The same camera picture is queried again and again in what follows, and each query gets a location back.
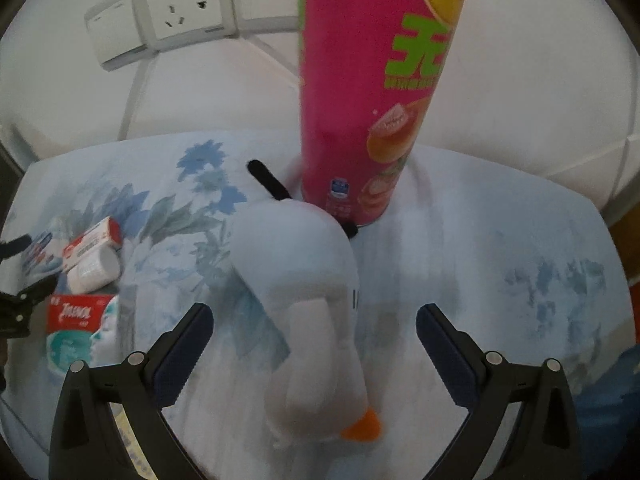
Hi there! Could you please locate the pink chips can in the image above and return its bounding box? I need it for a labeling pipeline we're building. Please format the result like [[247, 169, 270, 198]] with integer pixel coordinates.
[[296, 0, 475, 226]]

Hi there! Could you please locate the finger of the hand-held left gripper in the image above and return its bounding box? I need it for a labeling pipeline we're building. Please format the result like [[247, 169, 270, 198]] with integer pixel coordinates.
[[0, 232, 34, 261], [0, 276, 56, 339]]

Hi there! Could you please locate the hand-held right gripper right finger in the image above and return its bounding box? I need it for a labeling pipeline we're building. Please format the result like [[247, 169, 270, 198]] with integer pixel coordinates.
[[416, 303, 583, 480]]

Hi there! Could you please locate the wooden wall trim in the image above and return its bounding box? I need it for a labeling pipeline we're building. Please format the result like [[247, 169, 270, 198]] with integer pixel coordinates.
[[606, 209, 640, 287]]

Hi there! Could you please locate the white wall socket panel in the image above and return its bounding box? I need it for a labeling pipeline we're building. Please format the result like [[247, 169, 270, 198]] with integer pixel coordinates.
[[84, 0, 303, 72]]

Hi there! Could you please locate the white goose plush toy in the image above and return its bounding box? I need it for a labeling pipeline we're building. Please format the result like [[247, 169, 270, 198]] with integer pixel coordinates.
[[227, 160, 384, 449]]

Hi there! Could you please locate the blue white medicine packet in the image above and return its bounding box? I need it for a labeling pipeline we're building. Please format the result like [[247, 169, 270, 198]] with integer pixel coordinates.
[[21, 230, 67, 277]]

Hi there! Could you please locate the blue floral tablecloth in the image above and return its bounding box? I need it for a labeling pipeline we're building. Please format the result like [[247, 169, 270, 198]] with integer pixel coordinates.
[[0, 127, 640, 480]]

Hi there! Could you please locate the red white medicine box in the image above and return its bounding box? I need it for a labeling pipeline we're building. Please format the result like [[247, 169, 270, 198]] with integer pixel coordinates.
[[61, 217, 124, 273]]

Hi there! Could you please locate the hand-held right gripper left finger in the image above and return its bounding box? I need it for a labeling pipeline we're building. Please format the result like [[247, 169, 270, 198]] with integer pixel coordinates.
[[48, 302, 215, 480]]

